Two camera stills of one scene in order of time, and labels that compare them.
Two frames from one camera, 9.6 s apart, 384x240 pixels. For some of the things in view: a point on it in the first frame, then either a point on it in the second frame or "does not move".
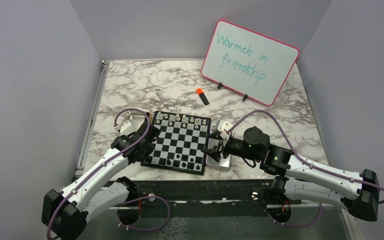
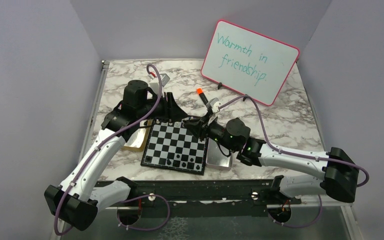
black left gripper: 148,152 → 171,110
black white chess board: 178,146 does not move
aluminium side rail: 80,165 does not move
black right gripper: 214,153 → 195,126
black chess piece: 176,163 does not move
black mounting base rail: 205,198 does not move
